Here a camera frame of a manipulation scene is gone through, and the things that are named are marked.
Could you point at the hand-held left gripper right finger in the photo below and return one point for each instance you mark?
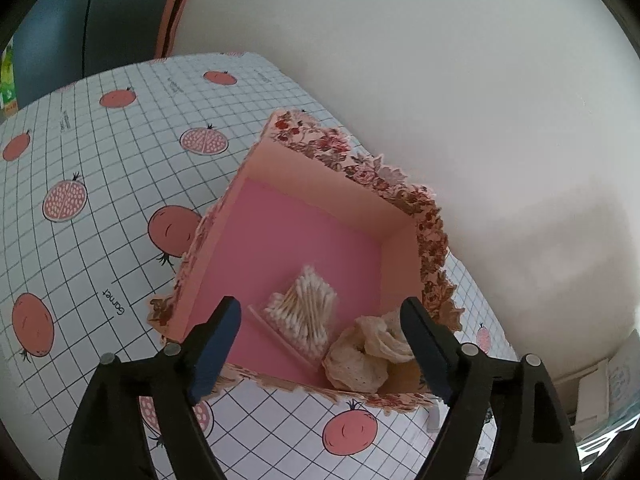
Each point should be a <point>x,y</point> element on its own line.
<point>425,350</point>

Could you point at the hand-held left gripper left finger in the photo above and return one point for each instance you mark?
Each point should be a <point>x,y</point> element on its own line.
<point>217,355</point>

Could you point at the floral cardboard box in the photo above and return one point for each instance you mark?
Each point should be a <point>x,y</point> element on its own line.
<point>300,220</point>

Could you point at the desktop with fruit-print cloth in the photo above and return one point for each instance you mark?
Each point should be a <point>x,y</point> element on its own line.
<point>100,170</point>

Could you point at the cream lace scrunchie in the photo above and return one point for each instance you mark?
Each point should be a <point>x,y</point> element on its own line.
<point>355,365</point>

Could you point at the pack of cotton swabs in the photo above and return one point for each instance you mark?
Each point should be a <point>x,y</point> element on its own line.
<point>305,310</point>

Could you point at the white shelf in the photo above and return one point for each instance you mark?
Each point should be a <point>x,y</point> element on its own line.
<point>592,395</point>

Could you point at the pale printed box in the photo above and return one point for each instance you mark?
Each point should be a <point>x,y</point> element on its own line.
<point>625,375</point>

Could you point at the pink board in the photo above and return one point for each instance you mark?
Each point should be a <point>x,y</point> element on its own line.
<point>172,15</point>

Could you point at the green packet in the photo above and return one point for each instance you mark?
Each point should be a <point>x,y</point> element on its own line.
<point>7,80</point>

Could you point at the dark refrigerator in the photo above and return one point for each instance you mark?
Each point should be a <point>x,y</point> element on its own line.
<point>55,35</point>

